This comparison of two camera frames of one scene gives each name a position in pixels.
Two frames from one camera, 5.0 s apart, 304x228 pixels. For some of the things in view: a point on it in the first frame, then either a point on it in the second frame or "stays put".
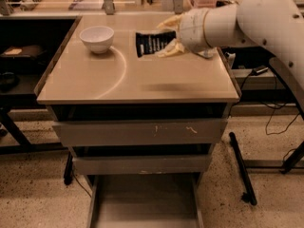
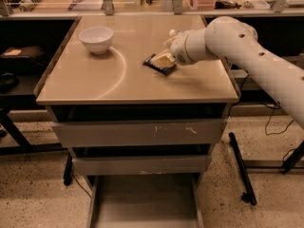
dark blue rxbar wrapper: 150,43 to 165,71
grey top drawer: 140,132 stays put
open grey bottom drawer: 146,200 stays put
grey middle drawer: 98,164 stays put
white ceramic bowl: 98,38 stays put
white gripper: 192,30 to 179,49
